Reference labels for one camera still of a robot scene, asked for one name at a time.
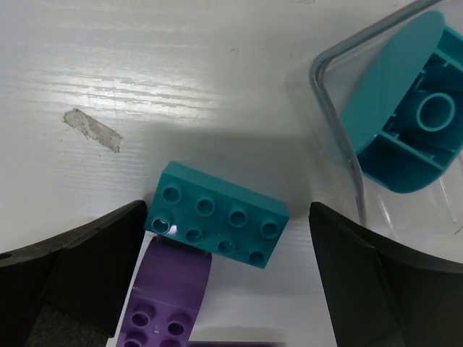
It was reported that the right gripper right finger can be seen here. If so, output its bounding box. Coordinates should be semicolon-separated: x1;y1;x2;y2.
309;202;462;346

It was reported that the clear plastic container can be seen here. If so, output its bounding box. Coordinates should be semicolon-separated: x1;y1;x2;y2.
311;1;462;262

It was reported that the purple square lego brick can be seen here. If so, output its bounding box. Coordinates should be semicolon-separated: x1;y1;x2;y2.
116;237;212;346

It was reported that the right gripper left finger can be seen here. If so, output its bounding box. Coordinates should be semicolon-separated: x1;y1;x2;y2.
1;200;147;346

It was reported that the teal curved lego brick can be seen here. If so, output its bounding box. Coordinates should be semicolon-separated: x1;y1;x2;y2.
341;11;462;194

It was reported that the purple lego brick with hole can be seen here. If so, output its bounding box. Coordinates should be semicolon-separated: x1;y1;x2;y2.
187;341;285;347

